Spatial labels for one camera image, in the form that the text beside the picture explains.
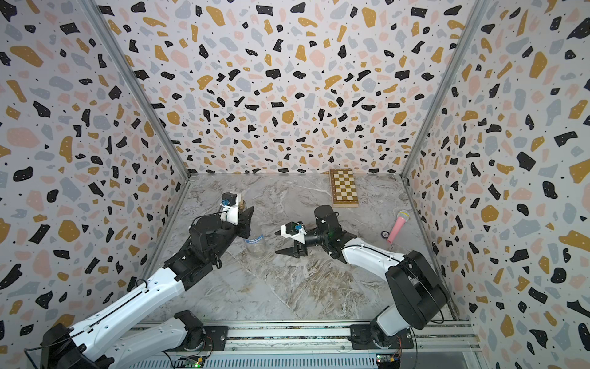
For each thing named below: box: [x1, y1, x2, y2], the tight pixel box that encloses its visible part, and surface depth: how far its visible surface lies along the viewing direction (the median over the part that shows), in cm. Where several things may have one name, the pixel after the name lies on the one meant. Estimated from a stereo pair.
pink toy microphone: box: [387, 209, 411, 245], surface depth 102 cm
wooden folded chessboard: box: [329, 167, 359, 209], surface depth 116 cm
